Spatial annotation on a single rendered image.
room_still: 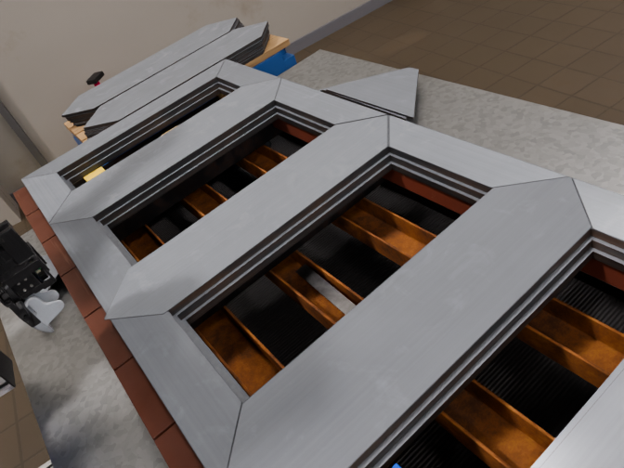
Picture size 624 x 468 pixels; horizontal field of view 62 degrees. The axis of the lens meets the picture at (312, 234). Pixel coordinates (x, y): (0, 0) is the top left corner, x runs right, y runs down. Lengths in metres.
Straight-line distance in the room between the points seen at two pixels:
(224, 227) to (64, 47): 2.60
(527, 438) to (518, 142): 0.66
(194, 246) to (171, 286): 0.10
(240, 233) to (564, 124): 0.76
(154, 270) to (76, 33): 2.61
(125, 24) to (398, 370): 3.11
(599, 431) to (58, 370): 1.06
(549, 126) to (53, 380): 1.25
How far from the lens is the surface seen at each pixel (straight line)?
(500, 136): 1.30
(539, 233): 0.89
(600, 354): 0.98
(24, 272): 0.93
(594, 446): 0.70
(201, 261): 1.03
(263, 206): 1.08
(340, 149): 1.17
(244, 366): 1.06
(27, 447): 2.29
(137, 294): 1.04
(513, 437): 0.89
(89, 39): 3.56
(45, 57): 3.55
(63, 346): 1.37
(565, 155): 1.23
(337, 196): 1.07
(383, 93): 1.48
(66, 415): 1.23
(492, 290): 0.81
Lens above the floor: 1.49
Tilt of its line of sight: 40 degrees down
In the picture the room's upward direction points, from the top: 21 degrees counter-clockwise
